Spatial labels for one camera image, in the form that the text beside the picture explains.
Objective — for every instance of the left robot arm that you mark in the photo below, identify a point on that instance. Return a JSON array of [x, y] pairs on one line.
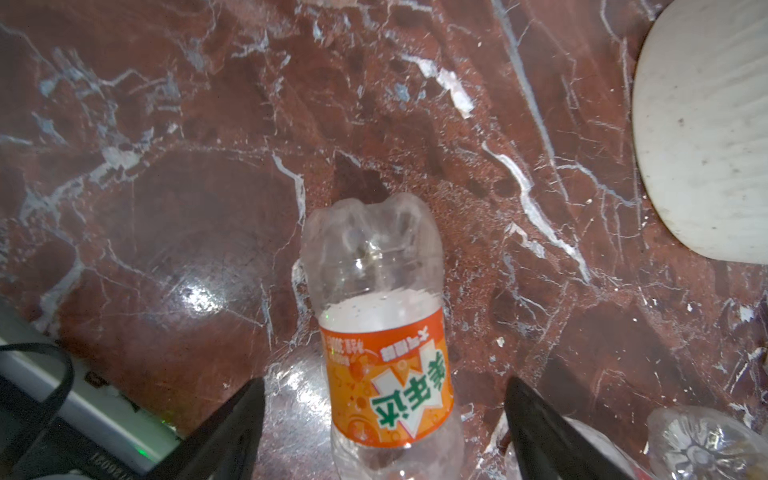
[[56, 425]]

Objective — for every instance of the white ribbed waste bin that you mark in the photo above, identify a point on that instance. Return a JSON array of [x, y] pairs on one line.
[[699, 117]]

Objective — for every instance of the orange label bottle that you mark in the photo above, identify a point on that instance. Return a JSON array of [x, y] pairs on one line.
[[375, 275]]

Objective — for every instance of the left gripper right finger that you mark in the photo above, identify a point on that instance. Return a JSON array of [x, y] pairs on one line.
[[522, 404]]

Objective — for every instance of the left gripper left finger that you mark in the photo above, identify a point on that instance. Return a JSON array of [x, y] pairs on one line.
[[226, 445]]

